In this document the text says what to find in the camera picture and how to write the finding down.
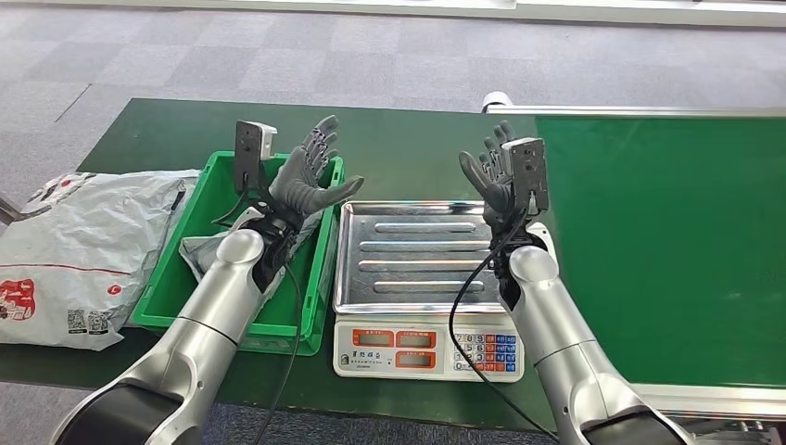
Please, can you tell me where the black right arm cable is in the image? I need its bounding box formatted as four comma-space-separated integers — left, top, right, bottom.
448, 205, 561, 445

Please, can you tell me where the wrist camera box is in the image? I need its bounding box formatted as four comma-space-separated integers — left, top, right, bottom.
234, 120, 279, 197
501, 136, 551, 217

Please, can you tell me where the green plastic crate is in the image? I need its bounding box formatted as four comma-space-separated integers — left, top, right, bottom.
131, 150, 345, 358

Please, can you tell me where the dark green table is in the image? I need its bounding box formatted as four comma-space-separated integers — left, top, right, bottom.
0, 96, 596, 438

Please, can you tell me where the aluminium conveyor frame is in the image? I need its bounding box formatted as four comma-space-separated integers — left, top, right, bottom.
481, 90, 786, 445

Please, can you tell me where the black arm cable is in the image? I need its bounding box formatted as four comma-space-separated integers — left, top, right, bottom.
448, 205, 561, 445
211, 186, 305, 445

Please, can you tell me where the white electronic scale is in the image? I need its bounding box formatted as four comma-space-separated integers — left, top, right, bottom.
332, 200, 530, 384

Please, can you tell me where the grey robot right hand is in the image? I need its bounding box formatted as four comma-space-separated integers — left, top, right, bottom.
458, 120, 523, 232

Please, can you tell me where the green conveyor belt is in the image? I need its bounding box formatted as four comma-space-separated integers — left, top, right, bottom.
536, 115, 786, 389

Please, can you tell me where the steel scale tray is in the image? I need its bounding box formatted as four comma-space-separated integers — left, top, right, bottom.
332, 200, 530, 315

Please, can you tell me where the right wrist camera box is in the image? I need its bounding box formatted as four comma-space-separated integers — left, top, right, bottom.
501, 136, 551, 217

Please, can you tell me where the grey parcel bag red print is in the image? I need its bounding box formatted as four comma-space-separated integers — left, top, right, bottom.
179, 209, 323, 309

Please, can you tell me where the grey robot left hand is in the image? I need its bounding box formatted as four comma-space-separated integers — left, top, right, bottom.
267, 114, 365, 230

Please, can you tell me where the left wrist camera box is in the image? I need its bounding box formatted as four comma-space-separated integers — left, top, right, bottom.
234, 120, 279, 197

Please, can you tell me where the large grey courier bag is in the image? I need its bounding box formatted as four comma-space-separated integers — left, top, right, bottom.
0, 170, 203, 352

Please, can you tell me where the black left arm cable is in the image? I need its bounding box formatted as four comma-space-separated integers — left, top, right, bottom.
211, 186, 305, 445

